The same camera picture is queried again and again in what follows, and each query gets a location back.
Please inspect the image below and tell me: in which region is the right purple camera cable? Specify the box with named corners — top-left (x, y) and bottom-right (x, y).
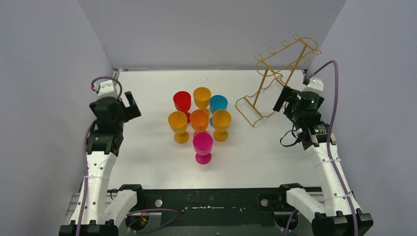
top-left (283, 59), bottom-right (359, 236)

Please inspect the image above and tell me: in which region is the gold wire glass rack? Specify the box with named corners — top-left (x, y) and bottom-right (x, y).
top-left (235, 34), bottom-right (322, 127)

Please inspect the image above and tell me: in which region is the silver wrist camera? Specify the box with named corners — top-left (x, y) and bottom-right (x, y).
top-left (94, 80), bottom-right (118, 99)
top-left (302, 77), bottom-right (324, 96)

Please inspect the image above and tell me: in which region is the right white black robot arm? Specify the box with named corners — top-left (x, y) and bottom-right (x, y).
top-left (273, 86), bottom-right (373, 236)

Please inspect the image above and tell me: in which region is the magenta wine glass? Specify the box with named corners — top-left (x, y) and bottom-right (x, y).
top-left (193, 132), bottom-right (213, 165)

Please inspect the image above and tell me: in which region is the cyan wine glass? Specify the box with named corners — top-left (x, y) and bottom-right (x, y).
top-left (209, 94), bottom-right (228, 115)

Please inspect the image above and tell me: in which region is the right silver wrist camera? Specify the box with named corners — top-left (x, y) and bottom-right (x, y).
top-left (302, 77), bottom-right (324, 96)

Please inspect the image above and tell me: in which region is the red wine glass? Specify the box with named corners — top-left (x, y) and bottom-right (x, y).
top-left (173, 91), bottom-right (191, 123)

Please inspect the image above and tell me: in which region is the yellow wine glass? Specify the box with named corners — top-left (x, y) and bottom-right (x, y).
top-left (168, 111), bottom-right (189, 144)
top-left (212, 110), bottom-right (232, 142)
top-left (193, 87), bottom-right (211, 115)

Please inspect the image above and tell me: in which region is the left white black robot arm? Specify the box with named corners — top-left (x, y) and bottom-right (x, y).
top-left (59, 91), bottom-right (146, 236)

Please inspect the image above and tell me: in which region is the purple camera cable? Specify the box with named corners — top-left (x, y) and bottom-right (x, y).
top-left (75, 76), bottom-right (123, 236)
top-left (283, 59), bottom-right (359, 236)

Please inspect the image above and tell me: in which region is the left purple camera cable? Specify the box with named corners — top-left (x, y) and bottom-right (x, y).
top-left (75, 76), bottom-right (123, 236)

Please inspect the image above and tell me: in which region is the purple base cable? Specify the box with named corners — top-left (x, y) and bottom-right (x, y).
top-left (125, 208), bottom-right (180, 235)

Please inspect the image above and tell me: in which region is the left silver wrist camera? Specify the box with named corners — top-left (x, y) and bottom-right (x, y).
top-left (94, 80), bottom-right (118, 99)

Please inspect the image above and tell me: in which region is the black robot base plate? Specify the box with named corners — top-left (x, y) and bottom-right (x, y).
top-left (127, 188), bottom-right (299, 230)

